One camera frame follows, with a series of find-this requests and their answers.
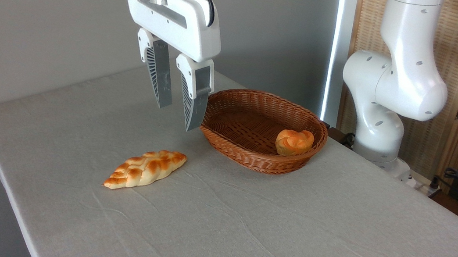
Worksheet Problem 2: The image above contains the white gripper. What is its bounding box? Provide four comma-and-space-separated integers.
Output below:
106, 0, 228, 135

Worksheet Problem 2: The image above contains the round orange bread roll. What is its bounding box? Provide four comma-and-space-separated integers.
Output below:
274, 127, 316, 160

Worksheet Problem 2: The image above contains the braided long bread loaf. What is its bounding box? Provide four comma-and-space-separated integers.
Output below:
102, 143, 188, 199

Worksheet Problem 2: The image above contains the brown wicker basket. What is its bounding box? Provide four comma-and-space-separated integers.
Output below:
195, 83, 333, 182

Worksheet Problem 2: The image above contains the grey tablecloth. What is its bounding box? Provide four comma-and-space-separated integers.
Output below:
0, 43, 458, 257

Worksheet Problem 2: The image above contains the white power strip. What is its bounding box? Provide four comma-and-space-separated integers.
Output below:
406, 170, 444, 197

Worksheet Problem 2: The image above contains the white vertical post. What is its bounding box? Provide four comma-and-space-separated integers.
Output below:
319, 0, 358, 128

